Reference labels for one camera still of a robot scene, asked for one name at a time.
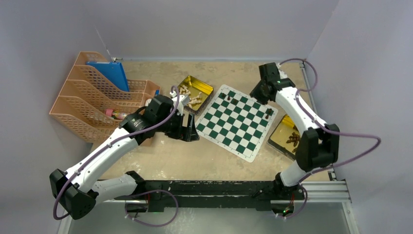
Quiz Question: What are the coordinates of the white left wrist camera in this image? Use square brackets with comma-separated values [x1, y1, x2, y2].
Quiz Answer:
[169, 91, 190, 115]

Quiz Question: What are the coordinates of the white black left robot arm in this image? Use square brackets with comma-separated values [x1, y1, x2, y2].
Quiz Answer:
[49, 92, 199, 220]

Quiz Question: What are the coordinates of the pink bottle in rack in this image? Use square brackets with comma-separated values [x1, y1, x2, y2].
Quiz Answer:
[104, 109, 130, 120]

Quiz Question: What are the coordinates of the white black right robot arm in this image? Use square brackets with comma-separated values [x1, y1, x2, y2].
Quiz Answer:
[250, 62, 339, 198]

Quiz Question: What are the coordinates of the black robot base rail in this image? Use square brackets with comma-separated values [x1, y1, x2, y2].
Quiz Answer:
[113, 179, 305, 214]

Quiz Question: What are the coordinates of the green white chess board mat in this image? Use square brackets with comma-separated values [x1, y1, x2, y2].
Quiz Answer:
[196, 85, 278, 163]

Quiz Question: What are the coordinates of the gold tin with dark pieces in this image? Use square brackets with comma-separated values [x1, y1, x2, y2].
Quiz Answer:
[267, 115, 300, 161]

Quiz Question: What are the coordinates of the orange plastic file rack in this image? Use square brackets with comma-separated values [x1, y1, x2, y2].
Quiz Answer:
[49, 51, 161, 143]

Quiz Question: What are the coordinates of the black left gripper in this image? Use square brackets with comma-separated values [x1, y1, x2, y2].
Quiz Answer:
[155, 109, 199, 141]

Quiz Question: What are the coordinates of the blue folder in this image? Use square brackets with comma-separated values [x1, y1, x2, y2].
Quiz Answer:
[86, 61, 130, 92]

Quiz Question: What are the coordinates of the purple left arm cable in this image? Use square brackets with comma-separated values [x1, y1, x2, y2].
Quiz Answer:
[52, 85, 181, 227]

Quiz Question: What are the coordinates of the gold tin with light pieces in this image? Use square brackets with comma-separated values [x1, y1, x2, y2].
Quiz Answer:
[178, 76, 214, 116]

